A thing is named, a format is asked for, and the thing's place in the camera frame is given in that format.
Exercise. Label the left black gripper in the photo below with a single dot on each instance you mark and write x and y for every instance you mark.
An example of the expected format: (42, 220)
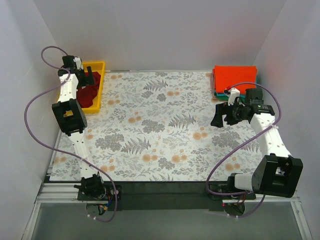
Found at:
(83, 78)

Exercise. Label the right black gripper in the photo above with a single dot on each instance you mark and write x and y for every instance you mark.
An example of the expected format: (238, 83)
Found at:
(227, 114)

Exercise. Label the dark red t shirt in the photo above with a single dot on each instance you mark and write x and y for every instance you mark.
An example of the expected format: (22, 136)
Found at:
(86, 96)

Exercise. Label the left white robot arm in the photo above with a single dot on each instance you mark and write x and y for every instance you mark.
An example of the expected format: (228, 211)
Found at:
(72, 121)

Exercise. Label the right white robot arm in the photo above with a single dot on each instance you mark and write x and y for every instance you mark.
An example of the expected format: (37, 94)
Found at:
(278, 172)

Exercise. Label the green folded t shirt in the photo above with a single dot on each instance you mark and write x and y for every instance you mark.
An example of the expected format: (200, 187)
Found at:
(221, 96)

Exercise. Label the yellow plastic tray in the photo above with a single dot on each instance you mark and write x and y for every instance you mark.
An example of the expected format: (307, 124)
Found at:
(96, 100)

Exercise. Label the pink folded t shirt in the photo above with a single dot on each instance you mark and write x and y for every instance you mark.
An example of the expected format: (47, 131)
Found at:
(212, 84)

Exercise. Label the orange folded t shirt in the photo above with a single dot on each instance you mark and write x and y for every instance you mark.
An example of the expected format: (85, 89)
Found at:
(228, 76)

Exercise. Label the floral table mat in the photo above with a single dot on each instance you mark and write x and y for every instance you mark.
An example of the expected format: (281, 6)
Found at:
(155, 126)

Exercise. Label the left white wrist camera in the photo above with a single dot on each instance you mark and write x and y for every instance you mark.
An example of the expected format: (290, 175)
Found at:
(78, 63)

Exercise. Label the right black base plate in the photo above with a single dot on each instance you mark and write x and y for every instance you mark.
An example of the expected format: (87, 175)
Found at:
(221, 192)

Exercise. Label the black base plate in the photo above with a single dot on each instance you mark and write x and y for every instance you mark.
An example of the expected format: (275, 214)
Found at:
(221, 192)
(104, 194)

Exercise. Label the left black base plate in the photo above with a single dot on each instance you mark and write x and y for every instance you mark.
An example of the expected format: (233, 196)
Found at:
(104, 194)

